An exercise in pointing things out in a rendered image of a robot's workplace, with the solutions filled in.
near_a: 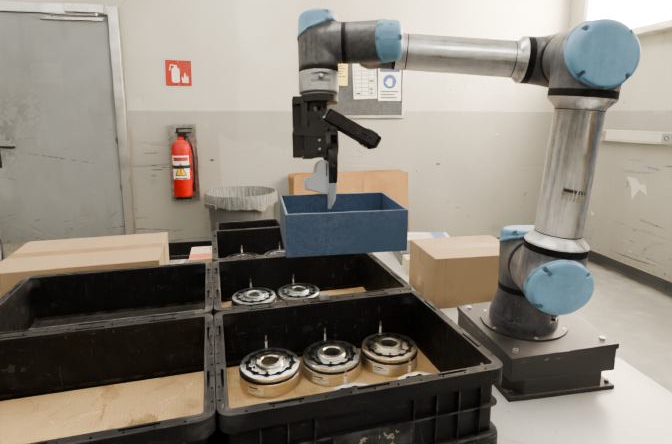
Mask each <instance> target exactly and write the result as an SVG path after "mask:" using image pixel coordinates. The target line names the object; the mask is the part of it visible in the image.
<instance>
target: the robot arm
mask: <svg viewBox="0 0 672 444"><path fill-rule="evenodd" d="M297 41H298V66H299V94H300V95H301V96H293V97H292V126H293V131H292V143H293V158H302V159H314V158H324V160H320V161H317V162H316V163H315V165H314V173H313V174H312V175H311V176H309V177H307V178H305V179H304V180H303V186H304V188H305V189H307V190H310V191H314V192H318V193H322V194H326V195H327V202H328V209H331V208H332V206H333V204H334V202H335V200H336V192H337V176H338V152H339V138H338V131H339V132H341V133H343V134H345V135H346V136H348V137H350V138H352V139H354V140H355V141H357V142H359V143H358V144H360V145H361V146H363V147H364V148H367V149H374V148H377V147H378V145H379V143H380V141H381V139H382V138H381V136H379V135H378V133H376V132H375V131H373V130H371V129H369V128H365V127H363V126H361V125H360V124H358V123H356V122H354V121H352V120H351V119H349V118H347V117H345V116H344V115H342V114H340V113H338V112H337V111H335V110H333V109H329V110H327V108H328V107H327V106H328V105H335V104H337V103H338V95H337V94H338V93H339V77H338V64H356V63H358V64H359V65H360V66H361V67H363V68H365V69H368V70H375V69H391V70H392V69H393V70H394V69H395V70H408V71H422V72H436V73H450V74H464V75H478V76H491V77H505V78H511V79H512V80H513V81H514V82H515V83H518V84H530V85H536V86H542V87H547V88H548V94H547V98H548V100H549V101H550V102H551V103H552V104H553V106H554V112H553V118H552V124H551V130H550V136H549V142H548V148H547V154H546V160H545V166H544V172H543V178H542V184H541V190H540V196H539V202H538V208H537V214H536V220H535V226H534V225H513V226H507V227H504V228H502V229H501V231H500V239H499V267H498V288H497V290H496V293H495V295H494V297H493V300H492V302H491V305H490V308H489V319H490V320H491V322H493V323H494V324H495V325H496V326H498V327H500V328H502V329H504V330H506V331H509V332H513V333H516V334H522V335H530V336H539V335H547V334H550V333H553V332H554V331H556V330H557V329H558V325H559V316H558V315H566V314H570V313H573V312H575V311H576V310H578V309H579V308H582V307H583V306H585V305H586V304H587V303H588V301H589V300H590V298H591V297H592V294H593V291H594V280H593V277H592V275H591V273H590V271H589V270H588V269H587V268H586V266H587V260H588V255H589V250H590V247H589V246H588V244H587V243H586V242H585V241H584V239H583V232H584V226H585V221H586V216H587V211H588V205H589V200H590V195H591V190H592V184H593V179H594V174H595V169H596V163H597V158H598V153H599V148H600V142H601V137H602V132H603V127H604V121H605V116H606V112H607V110H608V109H609V108H610V107H612V106H613V105H614V104H616V103H617V102H618V101H619V96H620V91H621V86H622V84H623V83H624V82H625V81H626V80H628V78H629V77H631V76H632V75H633V73H634V72H635V71H636V69H637V67H638V64H639V61H640V56H641V48H640V43H639V40H638V38H637V36H636V34H635V33H634V32H633V31H632V30H631V28H630V27H629V26H627V25H626V24H625V23H623V22H621V21H618V20H615V19H608V18H604V19H597V20H589V21H585V22H583V23H581V24H579V25H577V26H575V27H573V28H570V29H568V30H565V31H562V32H559V33H555V34H551V35H545V36H523V37H522V38H521V39H519V40H517V41H516V40H501V39H485V38H469V37H454V36H438V35H423V34H407V33H402V24H401V22H400V21H399V20H386V19H380V20H367V21H349V22H342V21H338V19H337V15H336V13H335V12H334V11H332V10H330V9H322V8H313V9H308V10H306V11H304V12H302V13H301V14H300V16H299V18H298V35H297ZM314 107H317V108H316V110H317V111H315V110H314ZM326 111H328V112H327V114H326ZM325 115H326V116H325ZM324 116H325V118H323V117H324ZM337 130H338V131H337Z"/></svg>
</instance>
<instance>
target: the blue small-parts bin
mask: <svg viewBox="0 0 672 444"><path fill-rule="evenodd" d="M408 215H409V210H408V209H407V208H406V207H404V206H403V205H401V204H400V203H398V202H397V201H395V200H394V199H392V198H391V197H390V196H388V195H387V194H385V193H384V192H364V193H336V200H335V202H334V204H333V206H332V208H331V209H328V202H327V195H326V194H303V195H280V232H281V236H282V241H283V245H284V250H285V254H286V257H287V258H289V257H306V256H323V255H341V254H358V253H375V252H392V251H407V242H408Z"/></svg>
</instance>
